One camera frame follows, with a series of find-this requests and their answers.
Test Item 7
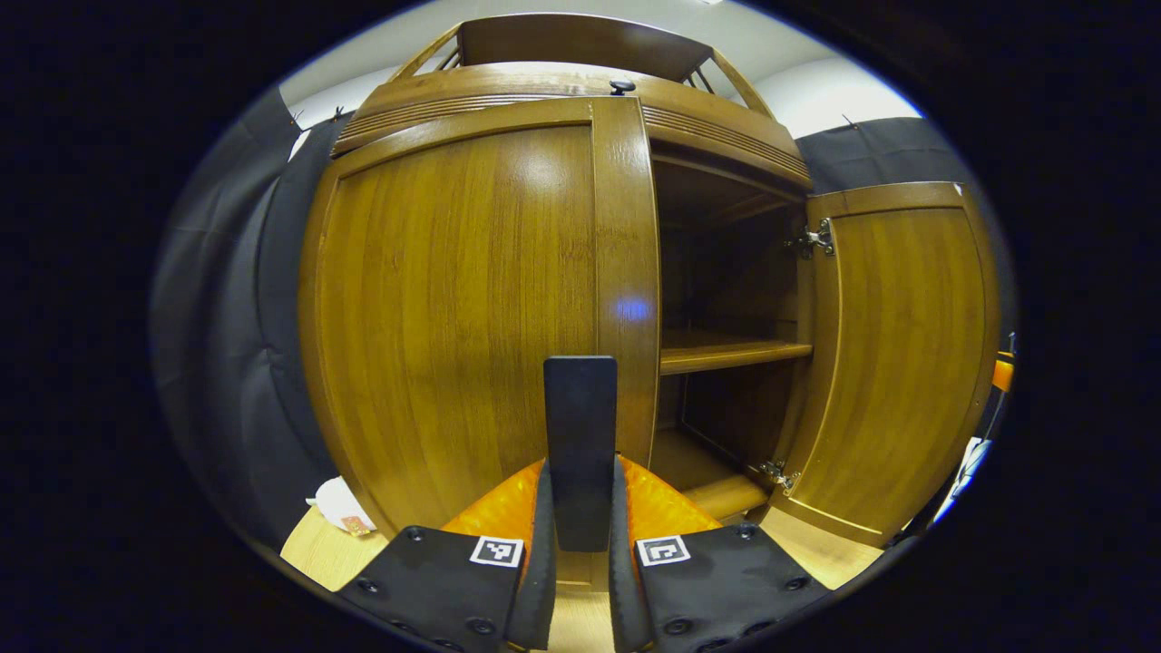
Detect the wooden cabinet drawer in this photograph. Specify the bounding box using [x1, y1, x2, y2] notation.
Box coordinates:
[331, 62, 813, 191]

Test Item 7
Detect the black door handle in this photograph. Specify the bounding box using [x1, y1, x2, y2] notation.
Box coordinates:
[543, 356, 619, 553]

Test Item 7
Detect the wooden shoe cabinet door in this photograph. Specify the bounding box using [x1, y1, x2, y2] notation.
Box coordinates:
[299, 97, 661, 590]
[771, 181, 1001, 550]

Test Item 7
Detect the metal door hinge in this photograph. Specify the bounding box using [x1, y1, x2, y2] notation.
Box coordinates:
[748, 459, 802, 495]
[785, 220, 835, 259]

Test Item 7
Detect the white packet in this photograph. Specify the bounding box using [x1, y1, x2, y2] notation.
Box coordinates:
[306, 476, 377, 536]

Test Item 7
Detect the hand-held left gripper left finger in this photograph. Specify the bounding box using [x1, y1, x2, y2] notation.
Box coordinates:
[336, 458, 556, 653]

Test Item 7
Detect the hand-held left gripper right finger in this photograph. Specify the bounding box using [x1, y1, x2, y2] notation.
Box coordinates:
[608, 456, 831, 653]

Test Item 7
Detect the black backdrop cloth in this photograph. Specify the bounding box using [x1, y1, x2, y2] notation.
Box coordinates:
[150, 86, 1017, 545]

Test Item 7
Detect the wooden double-door shoe cabinet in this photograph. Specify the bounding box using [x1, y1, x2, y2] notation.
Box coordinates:
[298, 13, 1001, 595]

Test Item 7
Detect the wooden inner shelf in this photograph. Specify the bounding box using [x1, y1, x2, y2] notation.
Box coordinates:
[659, 328, 814, 376]

